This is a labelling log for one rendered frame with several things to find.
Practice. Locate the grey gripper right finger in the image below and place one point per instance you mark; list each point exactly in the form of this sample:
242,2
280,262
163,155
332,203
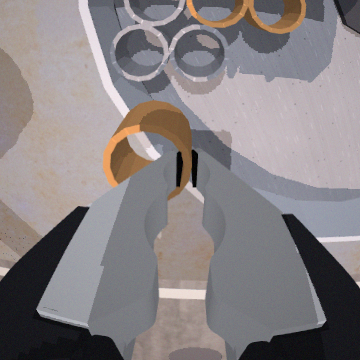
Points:
271,279

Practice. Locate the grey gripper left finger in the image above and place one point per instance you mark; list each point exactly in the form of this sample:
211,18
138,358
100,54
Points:
94,273

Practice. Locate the grey metal bushing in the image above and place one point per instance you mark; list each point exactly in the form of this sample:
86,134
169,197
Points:
124,64
199,73
136,13

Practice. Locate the bronze bushing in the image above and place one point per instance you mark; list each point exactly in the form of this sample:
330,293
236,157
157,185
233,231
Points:
120,161
294,13
237,13

